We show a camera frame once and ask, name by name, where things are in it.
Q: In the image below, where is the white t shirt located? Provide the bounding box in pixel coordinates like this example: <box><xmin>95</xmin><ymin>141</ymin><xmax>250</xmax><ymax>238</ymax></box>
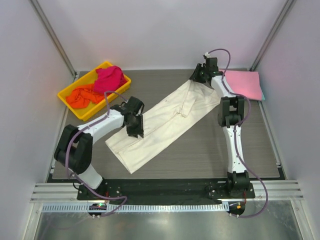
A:
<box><xmin>105</xmin><ymin>80</ymin><xmax>220</xmax><ymax>174</ymax></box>

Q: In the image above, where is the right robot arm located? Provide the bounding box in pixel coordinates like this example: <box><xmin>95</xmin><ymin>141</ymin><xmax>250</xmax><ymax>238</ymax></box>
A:
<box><xmin>190</xmin><ymin>57</ymin><xmax>250</xmax><ymax>198</ymax></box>

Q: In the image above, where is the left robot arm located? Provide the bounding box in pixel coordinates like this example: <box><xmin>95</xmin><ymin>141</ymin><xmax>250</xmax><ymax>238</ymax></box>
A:
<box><xmin>54</xmin><ymin>101</ymin><xmax>145</xmax><ymax>200</ymax></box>

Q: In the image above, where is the magenta t shirt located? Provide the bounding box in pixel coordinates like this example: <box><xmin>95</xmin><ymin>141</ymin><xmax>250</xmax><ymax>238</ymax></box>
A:
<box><xmin>93</xmin><ymin>66</ymin><xmax>127</xmax><ymax>94</ymax></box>

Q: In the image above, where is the folded pink t shirt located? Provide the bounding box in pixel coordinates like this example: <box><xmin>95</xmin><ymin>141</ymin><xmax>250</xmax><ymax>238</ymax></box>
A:
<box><xmin>223</xmin><ymin>70</ymin><xmax>262</xmax><ymax>101</ymax></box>

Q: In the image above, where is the yellow plastic bin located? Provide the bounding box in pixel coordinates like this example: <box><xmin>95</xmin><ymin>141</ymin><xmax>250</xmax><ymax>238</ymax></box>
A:
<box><xmin>57</xmin><ymin>61</ymin><xmax>131</xmax><ymax>121</ymax></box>

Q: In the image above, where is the orange t shirt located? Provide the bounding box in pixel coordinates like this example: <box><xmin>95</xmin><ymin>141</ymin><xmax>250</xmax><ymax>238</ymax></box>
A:
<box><xmin>65</xmin><ymin>83</ymin><xmax>105</xmax><ymax>109</ymax></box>

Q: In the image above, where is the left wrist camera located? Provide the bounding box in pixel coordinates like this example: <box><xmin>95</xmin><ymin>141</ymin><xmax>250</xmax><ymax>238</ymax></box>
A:
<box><xmin>123</xmin><ymin>96</ymin><xmax>145</xmax><ymax>116</ymax></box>

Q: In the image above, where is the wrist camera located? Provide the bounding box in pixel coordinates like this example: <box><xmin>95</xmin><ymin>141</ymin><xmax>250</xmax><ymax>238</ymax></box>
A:
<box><xmin>203</xmin><ymin>52</ymin><xmax>219</xmax><ymax>74</ymax></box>
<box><xmin>123</xmin><ymin>96</ymin><xmax>145</xmax><ymax>116</ymax></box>

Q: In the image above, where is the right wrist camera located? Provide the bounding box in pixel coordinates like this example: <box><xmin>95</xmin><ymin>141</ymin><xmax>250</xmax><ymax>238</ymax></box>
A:
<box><xmin>203</xmin><ymin>52</ymin><xmax>219</xmax><ymax>74</ymax></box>

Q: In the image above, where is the slotted white cable duct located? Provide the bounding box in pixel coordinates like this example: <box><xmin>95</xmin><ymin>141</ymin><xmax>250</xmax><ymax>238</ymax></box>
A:
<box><xmin>41</xmin><ymin>202</ymin><xmax>229</xmax><ymax>214</ymax></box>

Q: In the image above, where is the right aluminium frame post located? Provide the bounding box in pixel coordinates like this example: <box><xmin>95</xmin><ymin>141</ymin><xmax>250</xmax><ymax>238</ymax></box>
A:
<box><xmin>249</xmin><ymin>0</ymin><xmax>297</xmax><ymax>72</ymax></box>

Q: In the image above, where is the aluminium frame post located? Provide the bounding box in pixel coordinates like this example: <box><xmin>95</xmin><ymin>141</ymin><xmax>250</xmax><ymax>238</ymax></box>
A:
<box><xmin>249</xmin><ymin>0</ymin><xmax>297</xmax><ymax>72</ymax></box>
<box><xmin>28</xmin><ymin>0</ymin><xmax>77</xmax><ymax>79</ymax></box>

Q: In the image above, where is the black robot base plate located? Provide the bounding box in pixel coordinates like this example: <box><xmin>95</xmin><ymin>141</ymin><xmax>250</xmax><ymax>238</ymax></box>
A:
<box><xmin>78</xmin><ymin>178</ymin><xmax>255</xmax><ymax>202</ymax></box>

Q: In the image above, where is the left aluminium frame post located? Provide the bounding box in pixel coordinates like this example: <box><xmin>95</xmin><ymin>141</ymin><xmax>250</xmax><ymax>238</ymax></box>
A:
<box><xmin>28</xmin><ymin>0</ymin><xmax>77</xmax><ymax>79</ymax></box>

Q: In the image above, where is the aluminium rail front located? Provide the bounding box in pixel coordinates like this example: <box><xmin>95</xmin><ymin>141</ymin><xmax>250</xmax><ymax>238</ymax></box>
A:
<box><xmin>30</xmin><ymin>180</ymin><xmax>304</xmax><ymax>203</ymax></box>

